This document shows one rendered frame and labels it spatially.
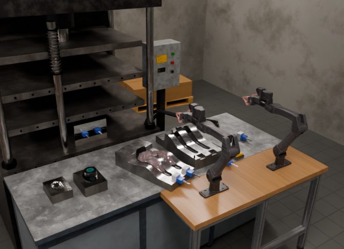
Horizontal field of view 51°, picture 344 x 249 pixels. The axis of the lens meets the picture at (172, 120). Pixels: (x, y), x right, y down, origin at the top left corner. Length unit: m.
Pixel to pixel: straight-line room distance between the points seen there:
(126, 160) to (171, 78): 1.04
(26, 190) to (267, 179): 1.58
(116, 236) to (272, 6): 4.03
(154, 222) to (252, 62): 3.81
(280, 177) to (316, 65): 2.70
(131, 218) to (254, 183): 0.84
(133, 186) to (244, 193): 0.72
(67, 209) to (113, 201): 0.27
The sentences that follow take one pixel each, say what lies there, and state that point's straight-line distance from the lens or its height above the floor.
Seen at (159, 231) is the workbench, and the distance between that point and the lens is 2.63.
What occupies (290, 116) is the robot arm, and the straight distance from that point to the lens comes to 2.53.
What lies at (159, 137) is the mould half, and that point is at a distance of 2.83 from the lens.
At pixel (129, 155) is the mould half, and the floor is 0.91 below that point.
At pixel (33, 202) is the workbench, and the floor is 0.80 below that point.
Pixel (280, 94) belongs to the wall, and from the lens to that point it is 5.53.
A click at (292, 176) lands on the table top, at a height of 0.80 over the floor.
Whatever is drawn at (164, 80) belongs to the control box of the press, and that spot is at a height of 1.15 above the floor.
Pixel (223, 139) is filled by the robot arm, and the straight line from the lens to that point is 2.07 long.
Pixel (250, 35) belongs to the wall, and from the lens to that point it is 5.82.
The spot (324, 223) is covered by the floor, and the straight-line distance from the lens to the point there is 3.65.
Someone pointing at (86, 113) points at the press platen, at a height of 1.03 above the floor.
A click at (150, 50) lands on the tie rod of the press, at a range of 2.89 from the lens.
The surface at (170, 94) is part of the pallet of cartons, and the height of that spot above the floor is 0.22.
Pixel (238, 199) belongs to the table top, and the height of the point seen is 0.80.
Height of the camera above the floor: 2.19
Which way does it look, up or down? 25 degrees down
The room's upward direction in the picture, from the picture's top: 2 degrees clockwise
